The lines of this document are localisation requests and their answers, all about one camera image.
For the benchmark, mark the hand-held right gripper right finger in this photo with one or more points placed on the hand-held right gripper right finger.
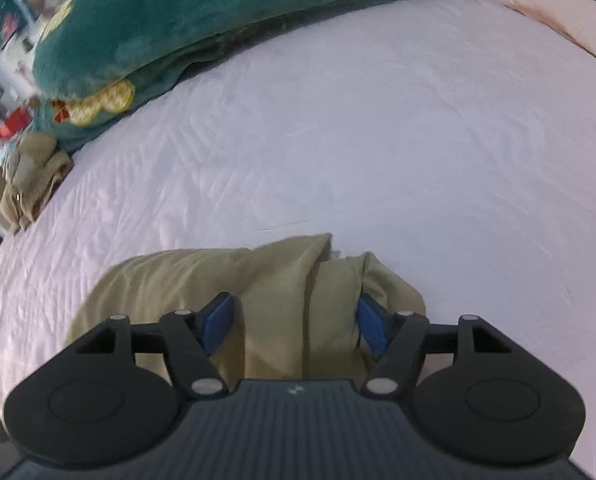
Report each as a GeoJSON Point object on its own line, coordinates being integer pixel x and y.
{"type": "Point", "coordinates": [373, 329]}

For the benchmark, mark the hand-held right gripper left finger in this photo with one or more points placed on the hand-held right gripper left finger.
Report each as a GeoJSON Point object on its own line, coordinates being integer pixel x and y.
{"type": "Point", "coordinates": [217, 322]}

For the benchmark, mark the khaki t-shirt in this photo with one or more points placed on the khaki t-shirt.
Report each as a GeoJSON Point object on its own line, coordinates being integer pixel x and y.
{"type": "Point", "coordinates": [273, 300]}

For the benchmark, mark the pile of khaki clothes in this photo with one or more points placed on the pile of khaki clothes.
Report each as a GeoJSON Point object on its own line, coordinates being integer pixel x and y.
{"type": "Point", "coordinates": [32, 180]}

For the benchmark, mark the red box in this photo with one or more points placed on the red box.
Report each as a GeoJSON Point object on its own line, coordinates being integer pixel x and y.
{"type": "Point", "coordinates": [13, 124]}

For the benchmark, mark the green plush blanket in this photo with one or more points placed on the green plush blanket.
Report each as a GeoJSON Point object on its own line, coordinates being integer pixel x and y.
{"type": "Point", "coordinates": [177, 25]}

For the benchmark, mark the pink pillow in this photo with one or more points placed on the pink pillow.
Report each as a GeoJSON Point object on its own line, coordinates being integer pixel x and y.
{"type": "Point", "coordinates": [573, 15]}

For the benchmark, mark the green wall poster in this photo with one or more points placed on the green wall poster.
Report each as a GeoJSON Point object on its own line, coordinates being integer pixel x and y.
{"type": "Point", "coordinates": [6, 15]}

